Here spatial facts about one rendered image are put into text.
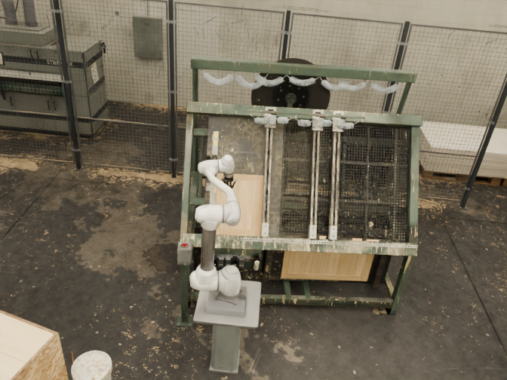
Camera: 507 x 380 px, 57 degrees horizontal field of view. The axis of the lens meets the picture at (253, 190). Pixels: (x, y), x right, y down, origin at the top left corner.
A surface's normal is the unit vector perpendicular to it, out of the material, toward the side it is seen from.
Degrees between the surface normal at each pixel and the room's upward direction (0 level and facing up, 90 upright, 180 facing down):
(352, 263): 90
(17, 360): 0
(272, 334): 0
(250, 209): 55
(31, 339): 0
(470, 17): 90
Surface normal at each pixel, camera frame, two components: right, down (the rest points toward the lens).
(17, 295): 0.07, -0.85
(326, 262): 0.03, 0.53
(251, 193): 0.07, -0.06
